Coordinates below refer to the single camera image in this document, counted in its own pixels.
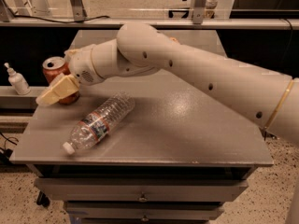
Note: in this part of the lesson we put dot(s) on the grey metal bracket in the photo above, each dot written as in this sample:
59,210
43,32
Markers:
78,9
198,11

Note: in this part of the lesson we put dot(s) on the drawer knob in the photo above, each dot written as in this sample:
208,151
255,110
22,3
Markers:
145,219
142,198

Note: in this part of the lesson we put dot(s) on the grey drawer cabinet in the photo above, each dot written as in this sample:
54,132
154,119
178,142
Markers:
186,152

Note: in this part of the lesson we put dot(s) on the black caster wheel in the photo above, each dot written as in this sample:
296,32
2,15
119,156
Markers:
42,199

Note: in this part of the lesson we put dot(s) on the red coca-cola can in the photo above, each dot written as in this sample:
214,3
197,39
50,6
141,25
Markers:
54,66

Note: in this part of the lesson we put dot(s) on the orange fruit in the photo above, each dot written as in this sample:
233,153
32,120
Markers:
174,39

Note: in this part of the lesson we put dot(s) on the clear plastic water bottle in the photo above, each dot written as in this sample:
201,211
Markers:
96,125

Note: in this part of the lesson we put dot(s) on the top drawer knob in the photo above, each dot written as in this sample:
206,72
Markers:
142,198

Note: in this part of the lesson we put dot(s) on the grey metal bracket right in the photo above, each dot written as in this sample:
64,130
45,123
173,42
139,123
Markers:
198,11

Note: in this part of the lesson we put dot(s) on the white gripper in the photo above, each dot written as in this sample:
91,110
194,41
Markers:
81,65

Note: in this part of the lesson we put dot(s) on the white pump dispenser bottle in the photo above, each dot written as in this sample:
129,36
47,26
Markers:
17,80

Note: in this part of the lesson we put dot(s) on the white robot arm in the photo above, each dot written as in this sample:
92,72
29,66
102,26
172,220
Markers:
267,98

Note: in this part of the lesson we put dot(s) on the grey metal bracket left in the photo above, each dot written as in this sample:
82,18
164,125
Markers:
78,9

